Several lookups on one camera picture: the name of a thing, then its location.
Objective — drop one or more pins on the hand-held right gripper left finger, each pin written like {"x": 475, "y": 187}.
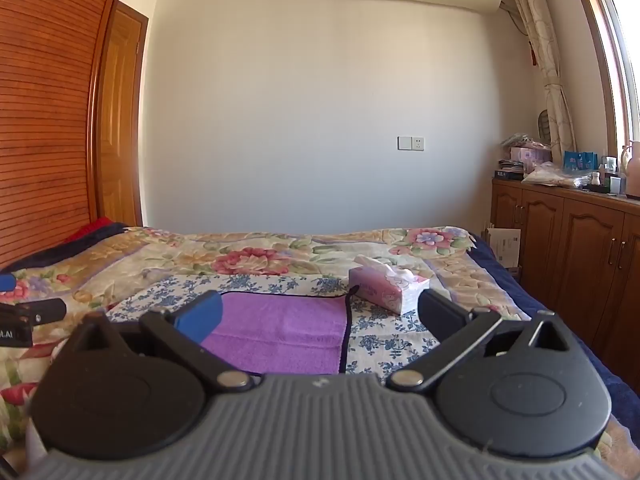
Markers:
{"x": 201, "y": 316}

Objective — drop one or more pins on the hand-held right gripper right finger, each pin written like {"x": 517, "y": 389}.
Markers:
{"x": 439, "y": 310}

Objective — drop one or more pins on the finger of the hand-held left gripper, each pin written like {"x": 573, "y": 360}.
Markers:
{"x": 35, "y": 310}
{"x": 6, "y": 282}

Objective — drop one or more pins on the purple towel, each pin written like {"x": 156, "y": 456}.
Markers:
{"x": 280, "y": 332}

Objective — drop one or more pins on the pink tissue box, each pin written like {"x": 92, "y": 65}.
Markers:
{"x": 387, "y": 287}

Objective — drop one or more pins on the blue floral white cloth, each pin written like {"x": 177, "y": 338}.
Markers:
{"x": 385, "y": 342}

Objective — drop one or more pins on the floral bed quilt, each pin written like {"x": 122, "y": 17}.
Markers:
{"x": 240, "y": 255}

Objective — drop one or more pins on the white paper bag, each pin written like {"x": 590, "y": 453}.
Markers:
{"x": 504, "y": 246}

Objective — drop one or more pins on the red blanket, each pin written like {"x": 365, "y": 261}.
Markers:
{"x": 92, "y": 227}

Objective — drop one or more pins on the wooden cabinet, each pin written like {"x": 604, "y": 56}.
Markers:
{"x": 575, "y": 245}

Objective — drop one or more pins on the stack of books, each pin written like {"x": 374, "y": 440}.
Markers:
{"x": 509, "y": 169}

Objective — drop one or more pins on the dark blue bed sheet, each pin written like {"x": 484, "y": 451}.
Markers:
{"x": 590, "y": 360}

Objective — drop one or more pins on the clear plastic bag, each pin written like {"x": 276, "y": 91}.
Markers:
{"x": 552, "y": 175}

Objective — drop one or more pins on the louvered wooden wardrobe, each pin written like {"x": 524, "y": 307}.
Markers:
{"x": 45, "y": 110}

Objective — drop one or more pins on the wooden door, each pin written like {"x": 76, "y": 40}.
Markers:
{"x": 120, "y": 125}

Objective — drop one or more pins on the small white bottle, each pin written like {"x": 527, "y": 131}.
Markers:
{"x": 595, "y": 179}

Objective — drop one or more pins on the blue gift box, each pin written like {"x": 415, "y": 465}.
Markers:
{"x": 580, "y": 161}

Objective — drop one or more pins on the grey fan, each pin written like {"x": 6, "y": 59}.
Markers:
{"x": 545, "y": 127}

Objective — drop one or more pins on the pink thermos jug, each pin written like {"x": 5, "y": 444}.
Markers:
{"x": 632, "y": 170}

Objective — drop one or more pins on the patterned beige curtain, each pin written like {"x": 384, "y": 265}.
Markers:
{"x": 542, "y": 55}

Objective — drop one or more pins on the window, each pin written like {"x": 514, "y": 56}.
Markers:
{"x": 617, "y": 50}

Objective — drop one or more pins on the white wall socket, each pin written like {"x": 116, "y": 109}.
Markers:
{"x": 411, "y": 143}

